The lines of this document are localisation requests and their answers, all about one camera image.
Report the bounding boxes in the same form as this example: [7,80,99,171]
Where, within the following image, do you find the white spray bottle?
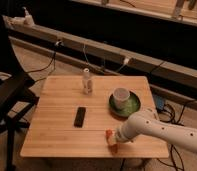
[24,7,35,26]

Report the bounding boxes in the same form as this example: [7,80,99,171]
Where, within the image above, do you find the white cup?
[113,88,130,104]

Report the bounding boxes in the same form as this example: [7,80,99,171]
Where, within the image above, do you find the wooden table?
[20,75,169,158]

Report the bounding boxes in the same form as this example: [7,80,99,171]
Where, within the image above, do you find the orange red pepper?
[105,130,118,153]

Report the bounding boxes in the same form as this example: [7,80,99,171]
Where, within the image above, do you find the black remote control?
[74,107,86,127]

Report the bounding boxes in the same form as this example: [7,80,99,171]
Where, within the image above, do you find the black chair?
[0,68,39,171]

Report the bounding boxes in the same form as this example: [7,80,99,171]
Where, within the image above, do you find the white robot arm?
[115,109,197,154]

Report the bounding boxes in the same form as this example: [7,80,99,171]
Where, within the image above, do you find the green plate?
[109,92,141,118]

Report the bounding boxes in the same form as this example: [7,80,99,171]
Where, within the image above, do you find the blue object on floor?
[153,94,165,110]

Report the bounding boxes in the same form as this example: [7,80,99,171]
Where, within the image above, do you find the black floor cables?
[156,99,197,171]

